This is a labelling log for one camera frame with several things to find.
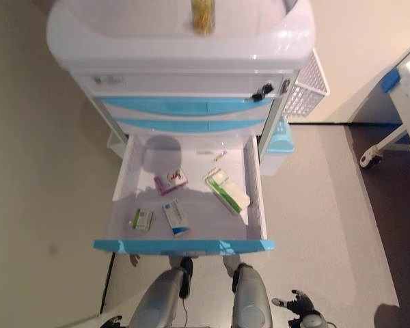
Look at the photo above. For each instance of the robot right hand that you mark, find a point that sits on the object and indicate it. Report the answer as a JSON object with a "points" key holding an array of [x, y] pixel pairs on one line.
{"points": [[300, 302]]}

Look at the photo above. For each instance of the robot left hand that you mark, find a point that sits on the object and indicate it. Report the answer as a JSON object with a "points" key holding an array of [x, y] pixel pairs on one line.
{"points": [[111, 323]]}

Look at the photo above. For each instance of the blue fronted cart drawer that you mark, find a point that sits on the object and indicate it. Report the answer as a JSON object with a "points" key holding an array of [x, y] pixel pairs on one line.
{"points": [[198, 222]]}

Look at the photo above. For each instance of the long green white medicine box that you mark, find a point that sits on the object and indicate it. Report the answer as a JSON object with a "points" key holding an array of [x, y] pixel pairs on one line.
{"points": [[225, 191]]}

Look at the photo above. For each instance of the small yellow medicine bottle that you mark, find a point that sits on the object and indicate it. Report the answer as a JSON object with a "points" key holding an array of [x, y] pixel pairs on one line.
{"points": [[203, 17]]}

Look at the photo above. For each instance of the small green white medicine box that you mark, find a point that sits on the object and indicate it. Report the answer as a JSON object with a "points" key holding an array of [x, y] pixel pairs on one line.
{"points": [[141, 219]]}

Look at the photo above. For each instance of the blue white medicine box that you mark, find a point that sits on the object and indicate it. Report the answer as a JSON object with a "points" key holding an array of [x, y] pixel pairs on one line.
{"points": [[177, 218]]}

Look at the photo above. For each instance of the purple white medicine box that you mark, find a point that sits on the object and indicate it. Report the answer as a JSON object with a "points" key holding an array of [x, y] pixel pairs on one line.
{"points": [[171, 182]]}

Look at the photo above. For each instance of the white bed caster wheel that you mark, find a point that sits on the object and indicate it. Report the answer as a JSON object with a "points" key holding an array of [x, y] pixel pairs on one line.
{"points": [[369, 159]]}

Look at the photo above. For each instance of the light blue waste bin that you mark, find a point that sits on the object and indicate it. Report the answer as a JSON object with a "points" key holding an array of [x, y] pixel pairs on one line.
{"points": [[280, 140]]}

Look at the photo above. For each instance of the white perforated side basket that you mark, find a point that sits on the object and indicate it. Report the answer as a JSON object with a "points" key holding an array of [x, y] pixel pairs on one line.
{"points": [[305, 92]]}

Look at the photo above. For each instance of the silver cart latch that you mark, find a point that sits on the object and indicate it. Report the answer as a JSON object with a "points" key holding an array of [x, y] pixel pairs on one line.
{"points": [[285, 86]]}

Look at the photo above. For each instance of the blue bed corner bumper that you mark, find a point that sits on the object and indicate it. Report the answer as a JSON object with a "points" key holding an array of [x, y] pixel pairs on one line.
{"points": [[390, 81]]}

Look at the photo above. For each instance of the white hospital bed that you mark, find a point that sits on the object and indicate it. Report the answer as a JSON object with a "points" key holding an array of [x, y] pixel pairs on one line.
{"points": [[406, 78]]}

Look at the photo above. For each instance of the white blue medical cart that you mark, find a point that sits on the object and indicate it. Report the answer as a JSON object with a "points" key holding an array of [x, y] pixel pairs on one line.
{"points": [[177, 78]]}

